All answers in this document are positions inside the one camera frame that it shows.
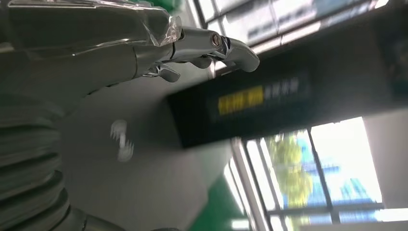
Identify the dark-framed window wall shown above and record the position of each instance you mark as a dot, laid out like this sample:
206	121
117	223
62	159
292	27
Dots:
331	209

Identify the green conveyor belt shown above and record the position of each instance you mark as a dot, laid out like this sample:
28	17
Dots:
220	207

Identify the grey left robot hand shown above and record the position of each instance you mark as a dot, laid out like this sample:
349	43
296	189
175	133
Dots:
79	41

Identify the green plastic crate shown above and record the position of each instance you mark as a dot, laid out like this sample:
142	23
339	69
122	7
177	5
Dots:
165	3

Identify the black scanner column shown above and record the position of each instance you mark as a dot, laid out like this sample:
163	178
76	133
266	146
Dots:
287	111

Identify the black scanner base plate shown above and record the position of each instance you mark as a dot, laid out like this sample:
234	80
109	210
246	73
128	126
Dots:
143	185

